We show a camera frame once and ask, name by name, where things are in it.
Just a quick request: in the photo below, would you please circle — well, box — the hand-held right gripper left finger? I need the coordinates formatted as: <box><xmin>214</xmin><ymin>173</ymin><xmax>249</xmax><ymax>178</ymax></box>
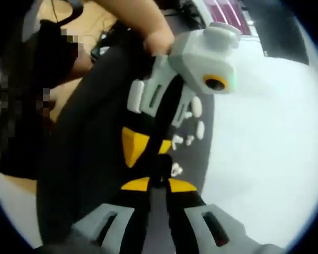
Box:
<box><xmin>42</xmin><ymin>177</ymin><xmax>152</xmax><ymax>254</ymax></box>

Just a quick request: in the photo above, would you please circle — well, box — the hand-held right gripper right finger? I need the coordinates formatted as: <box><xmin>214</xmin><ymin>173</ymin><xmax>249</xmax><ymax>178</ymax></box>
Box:
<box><xmin>168</xmin><ymin>178</ymin><xmax>284</xmax><ymax>254</ymax></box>

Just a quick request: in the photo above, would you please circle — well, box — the white oval charging case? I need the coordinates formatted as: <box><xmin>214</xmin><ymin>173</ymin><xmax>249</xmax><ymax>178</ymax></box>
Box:
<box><xmin>190</xmin><ymin>97</ymin><xmax>202</xmax><ymax>117</ymax></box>

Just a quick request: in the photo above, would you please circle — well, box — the white rounded rectangular charging case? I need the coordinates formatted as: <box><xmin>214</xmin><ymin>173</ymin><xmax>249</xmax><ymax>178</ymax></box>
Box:
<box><xmin>196</xmin><ymin>121</ymin><xmax>205</xmax><ymax>140</ymax></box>

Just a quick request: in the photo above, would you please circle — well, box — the white clip earphone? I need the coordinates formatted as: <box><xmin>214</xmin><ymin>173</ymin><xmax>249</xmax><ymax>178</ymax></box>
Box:
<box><xmin>171</xmin><ymin>162</ymin><xmax>183</xmax><ymax>177</ymax></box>

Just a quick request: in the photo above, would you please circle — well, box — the person's left hand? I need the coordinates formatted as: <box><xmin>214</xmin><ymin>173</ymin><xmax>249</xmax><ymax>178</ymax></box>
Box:
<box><xmin>143</xmin><ymin>28</ymin><xmax>175</xmax><ymax>56</ymax></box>

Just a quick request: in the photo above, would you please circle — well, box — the laptop with purple screen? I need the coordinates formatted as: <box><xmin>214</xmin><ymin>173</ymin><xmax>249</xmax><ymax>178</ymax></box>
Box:
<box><xmin>190</xmin><ymin>0</ymin><xmax>255</xmax><ymax>38</ymax></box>

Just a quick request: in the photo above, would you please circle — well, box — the black table mat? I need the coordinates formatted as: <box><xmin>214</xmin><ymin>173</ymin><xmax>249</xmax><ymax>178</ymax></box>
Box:
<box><xmin>37</xmin><ymin>15</ymin><xmax>215</xmax><ymax>254</ymax></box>

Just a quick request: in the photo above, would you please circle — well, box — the black keyboard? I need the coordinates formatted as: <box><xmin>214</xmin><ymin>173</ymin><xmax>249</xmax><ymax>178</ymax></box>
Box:
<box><xmin>164</xmin><ymin>0</ymin><xmax>310</xmax><ymax>64</ymax></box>

